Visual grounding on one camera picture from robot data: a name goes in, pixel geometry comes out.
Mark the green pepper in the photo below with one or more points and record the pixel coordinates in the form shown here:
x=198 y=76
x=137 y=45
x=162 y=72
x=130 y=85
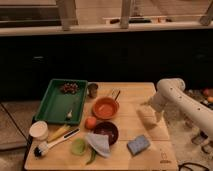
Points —
x=92 y=157

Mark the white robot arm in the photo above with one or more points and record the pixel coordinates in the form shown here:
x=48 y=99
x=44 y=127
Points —
x=172 y=90

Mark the dark red bowl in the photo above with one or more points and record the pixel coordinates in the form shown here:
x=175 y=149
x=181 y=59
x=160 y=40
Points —
x=109 y=129

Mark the small metal cup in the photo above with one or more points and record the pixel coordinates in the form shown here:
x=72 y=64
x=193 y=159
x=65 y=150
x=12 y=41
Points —
x=92 y=90

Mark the bunch of dark grapes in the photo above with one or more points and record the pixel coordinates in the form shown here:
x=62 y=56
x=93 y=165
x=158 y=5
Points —
x=69 y=88

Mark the orange tomato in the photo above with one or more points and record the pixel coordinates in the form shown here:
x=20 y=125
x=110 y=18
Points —
x=90 y=122

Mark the garlic bulb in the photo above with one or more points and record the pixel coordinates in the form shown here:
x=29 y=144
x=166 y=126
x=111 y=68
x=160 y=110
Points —
x=69 y=115

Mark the green plastic tray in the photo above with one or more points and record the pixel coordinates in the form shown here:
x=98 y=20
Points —
x=55 y=105

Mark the grey folded cloth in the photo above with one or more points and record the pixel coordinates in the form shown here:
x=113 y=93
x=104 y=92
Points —
x=99 y=143

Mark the yellow corn cob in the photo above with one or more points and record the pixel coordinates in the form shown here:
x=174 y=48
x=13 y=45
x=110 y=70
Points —
x=59 y=132

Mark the blue sponge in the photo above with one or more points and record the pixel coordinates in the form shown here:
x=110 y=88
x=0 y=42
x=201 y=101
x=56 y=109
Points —
x=138 y=145

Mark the white cup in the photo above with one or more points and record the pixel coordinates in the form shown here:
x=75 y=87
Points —
x=39 y=130

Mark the white dish brush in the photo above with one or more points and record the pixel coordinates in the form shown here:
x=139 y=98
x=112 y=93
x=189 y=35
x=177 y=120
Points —
x=43 y=148

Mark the spice bottle with dark cap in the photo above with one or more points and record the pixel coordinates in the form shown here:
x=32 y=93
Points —
x=200 y=138

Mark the orange pan with handle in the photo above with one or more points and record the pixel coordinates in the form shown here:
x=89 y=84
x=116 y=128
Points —
x=106 y=107

